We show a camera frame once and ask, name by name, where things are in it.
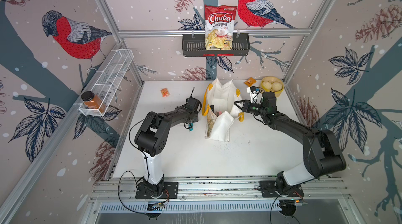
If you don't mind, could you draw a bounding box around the teal art knife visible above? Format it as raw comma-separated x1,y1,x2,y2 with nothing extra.
184,122,193,131

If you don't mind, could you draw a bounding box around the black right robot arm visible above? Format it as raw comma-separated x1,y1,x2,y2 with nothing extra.
233,92,347,195

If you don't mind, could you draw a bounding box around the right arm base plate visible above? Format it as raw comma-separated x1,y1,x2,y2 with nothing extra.
257,181,304,198

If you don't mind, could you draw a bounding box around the orange spice jar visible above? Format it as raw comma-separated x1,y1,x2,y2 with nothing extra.
81,91,102,109

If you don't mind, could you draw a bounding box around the red Chuba chips bag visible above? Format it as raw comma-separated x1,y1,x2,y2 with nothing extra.
204,5,237,50

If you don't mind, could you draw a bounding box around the white pouch with yellow handles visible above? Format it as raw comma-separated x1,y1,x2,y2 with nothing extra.
202,79,244,142

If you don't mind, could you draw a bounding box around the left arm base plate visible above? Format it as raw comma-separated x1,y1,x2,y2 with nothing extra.
135,181,179,199

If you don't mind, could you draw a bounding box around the clear acrylic shelf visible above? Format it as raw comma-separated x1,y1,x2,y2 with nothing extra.
79,49,134,117

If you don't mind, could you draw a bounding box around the orange wrapped candy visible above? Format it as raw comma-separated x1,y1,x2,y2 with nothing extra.
244,77,256,87

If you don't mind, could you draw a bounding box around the black wire basket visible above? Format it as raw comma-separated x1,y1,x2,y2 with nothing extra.
182,33,250,57

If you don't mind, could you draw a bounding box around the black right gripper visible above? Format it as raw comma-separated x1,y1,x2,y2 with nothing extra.
233,100,267,118

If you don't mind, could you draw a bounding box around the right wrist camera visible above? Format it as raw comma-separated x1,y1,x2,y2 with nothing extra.
247,86,260,98

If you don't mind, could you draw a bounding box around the yellow bowl with buns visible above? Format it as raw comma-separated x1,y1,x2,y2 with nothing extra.
259,76,284,97

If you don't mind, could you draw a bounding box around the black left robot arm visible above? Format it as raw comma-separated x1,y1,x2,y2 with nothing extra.
134,97,202,198

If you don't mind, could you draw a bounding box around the orange snack packet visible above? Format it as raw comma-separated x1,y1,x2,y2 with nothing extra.
161,88,170,97

